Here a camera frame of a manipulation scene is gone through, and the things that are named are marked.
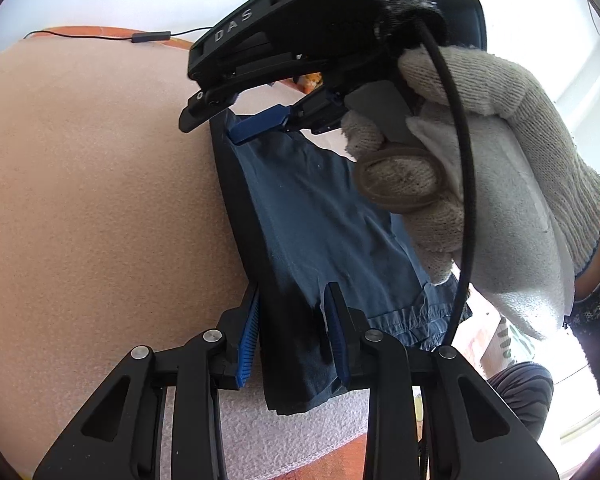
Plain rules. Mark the orange patterned bed sheet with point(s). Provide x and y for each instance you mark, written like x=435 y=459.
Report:
x=170 y=46

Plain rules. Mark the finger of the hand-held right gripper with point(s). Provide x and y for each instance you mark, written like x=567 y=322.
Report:
x=230 y=45
x=260 y=122

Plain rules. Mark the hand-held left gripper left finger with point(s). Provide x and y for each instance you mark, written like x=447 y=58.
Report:
x=247 y=340

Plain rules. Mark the black pants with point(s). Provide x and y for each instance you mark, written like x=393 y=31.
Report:
x=305 y=220

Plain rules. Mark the person's right hand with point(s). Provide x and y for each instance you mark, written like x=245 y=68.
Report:
x=505 y=135

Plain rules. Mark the person's striped trouser leg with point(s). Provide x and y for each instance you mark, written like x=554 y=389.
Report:
x=525 y=395

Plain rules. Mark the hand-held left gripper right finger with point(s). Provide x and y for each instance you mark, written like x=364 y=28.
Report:
x=337 y=345

